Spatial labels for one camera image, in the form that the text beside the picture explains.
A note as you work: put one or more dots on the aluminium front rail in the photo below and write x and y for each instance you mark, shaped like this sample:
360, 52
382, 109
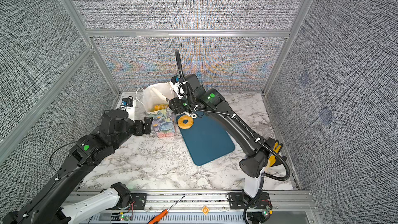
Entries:
94, 207

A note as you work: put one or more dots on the small orange tag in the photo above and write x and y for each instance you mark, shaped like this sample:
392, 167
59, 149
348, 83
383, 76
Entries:
205, 210

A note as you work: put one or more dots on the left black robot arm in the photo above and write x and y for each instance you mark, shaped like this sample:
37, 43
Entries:
87, 153

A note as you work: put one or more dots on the teal rectangular tray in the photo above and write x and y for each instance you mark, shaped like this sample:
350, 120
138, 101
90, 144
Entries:
206, 140

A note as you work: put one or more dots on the white floral paper bag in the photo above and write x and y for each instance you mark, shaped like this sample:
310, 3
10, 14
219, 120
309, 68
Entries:
155, 102

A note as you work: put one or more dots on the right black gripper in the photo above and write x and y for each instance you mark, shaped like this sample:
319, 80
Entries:
177, 106

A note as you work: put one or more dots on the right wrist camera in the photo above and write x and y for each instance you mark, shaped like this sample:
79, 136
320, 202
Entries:
177, 87

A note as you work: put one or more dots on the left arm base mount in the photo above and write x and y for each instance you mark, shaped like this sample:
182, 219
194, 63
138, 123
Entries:
135, 201

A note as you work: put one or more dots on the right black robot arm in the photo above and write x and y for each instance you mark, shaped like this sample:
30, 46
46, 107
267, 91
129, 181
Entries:
257, 149

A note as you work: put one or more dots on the orange handled screwdriver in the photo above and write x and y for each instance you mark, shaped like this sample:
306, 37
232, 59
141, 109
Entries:
159, 217

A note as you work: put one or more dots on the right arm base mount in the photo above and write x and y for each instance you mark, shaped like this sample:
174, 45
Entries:
256, 210

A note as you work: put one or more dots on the fake long twisted bread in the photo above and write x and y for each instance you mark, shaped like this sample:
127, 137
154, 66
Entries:
160, 107

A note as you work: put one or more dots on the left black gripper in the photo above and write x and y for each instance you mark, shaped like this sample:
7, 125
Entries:
140, 124

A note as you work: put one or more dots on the fake ring donut bread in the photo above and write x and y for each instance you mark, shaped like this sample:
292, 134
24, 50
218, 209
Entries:
185, 122

